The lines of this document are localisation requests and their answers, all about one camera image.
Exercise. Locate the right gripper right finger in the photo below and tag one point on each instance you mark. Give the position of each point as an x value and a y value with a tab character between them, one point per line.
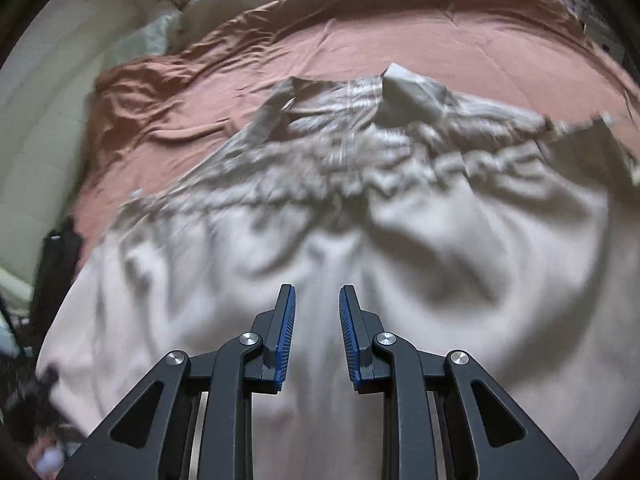
444	416

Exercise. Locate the brown bed blanket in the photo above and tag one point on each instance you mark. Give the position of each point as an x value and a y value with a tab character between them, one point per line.
300	50

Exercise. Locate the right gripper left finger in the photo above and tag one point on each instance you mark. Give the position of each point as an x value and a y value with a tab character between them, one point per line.
183	400

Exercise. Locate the beige jacket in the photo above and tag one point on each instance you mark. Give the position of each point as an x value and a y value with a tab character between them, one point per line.
563	341

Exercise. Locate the light green pillow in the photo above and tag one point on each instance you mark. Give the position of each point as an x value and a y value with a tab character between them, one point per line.
155	38

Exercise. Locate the black bag beside bed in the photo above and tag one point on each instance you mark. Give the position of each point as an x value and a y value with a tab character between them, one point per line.
56	271

